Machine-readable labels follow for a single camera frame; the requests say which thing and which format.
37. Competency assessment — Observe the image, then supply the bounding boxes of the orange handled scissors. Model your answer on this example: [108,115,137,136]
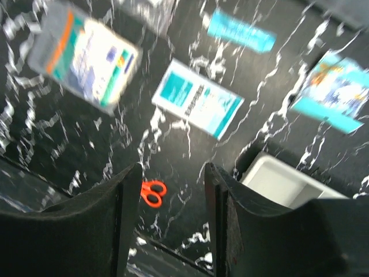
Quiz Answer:
[141,180,167,208]

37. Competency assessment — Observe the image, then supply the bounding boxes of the small teal sachet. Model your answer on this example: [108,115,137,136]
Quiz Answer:
[207,9,276,53]

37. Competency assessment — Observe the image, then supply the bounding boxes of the grey plastic tray insert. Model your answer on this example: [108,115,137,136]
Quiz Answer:
[240,152,346,209]

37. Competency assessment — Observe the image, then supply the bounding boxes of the cotton swab packet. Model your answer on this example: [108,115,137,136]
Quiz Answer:
[28,1,142,115]

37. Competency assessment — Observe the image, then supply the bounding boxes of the teal white wipes packet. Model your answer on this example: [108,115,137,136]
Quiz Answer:
[152,59,244,140]

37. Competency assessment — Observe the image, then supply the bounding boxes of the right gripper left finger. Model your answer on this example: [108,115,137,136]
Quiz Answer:
[1,163,142,276]

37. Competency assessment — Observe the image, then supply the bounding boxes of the teal plaster packet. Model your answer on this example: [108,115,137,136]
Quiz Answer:
[290,51,368,134]

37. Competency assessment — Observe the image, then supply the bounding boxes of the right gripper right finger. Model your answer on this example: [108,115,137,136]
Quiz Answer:
[204,163,368,276]

